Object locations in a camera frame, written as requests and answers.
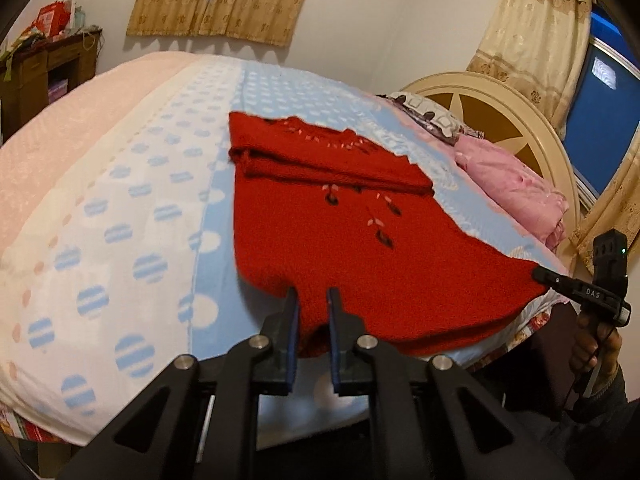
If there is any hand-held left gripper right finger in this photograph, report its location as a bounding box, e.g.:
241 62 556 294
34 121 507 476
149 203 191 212
326 287 576 480

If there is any grey patterned pillow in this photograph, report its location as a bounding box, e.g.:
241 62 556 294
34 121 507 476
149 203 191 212
387 91 483 146

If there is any striped green scarf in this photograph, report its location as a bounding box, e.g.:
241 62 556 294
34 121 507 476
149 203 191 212
0 30 31 83

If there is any bed with patterned sheet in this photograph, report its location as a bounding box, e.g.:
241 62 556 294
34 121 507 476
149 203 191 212
0 50 571 448

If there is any person's right hand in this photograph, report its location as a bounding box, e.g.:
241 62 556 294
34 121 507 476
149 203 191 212
571 310 623 386

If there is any cream wooden headboard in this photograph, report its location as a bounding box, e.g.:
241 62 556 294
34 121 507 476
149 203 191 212
400 72 583 231

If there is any brown wooden desk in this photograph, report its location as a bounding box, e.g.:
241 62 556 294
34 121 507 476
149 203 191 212
0 30 103 116

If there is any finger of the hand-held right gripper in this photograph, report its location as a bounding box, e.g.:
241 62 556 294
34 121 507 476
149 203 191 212
531 266 577 302

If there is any person's right forearm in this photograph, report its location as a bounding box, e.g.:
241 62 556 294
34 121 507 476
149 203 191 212
545 360 640 431

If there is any blue window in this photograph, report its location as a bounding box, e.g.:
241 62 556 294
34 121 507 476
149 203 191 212
565 10 640 196

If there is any floral mattress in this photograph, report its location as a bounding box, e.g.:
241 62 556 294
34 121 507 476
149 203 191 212
0 305 556 443

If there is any red knitted sweater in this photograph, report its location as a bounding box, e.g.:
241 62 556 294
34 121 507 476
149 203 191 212
227 111 551 358

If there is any wide beige curtain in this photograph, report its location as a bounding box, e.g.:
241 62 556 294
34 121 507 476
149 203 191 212
127 0 321 48

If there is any red gift box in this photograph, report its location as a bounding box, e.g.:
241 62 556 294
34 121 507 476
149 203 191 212
32 2 76 38

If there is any pink quilt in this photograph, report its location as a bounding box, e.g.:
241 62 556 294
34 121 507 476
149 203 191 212
454 137 571 253

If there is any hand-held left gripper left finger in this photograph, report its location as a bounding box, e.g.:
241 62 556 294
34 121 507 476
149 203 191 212
57 286 301 480

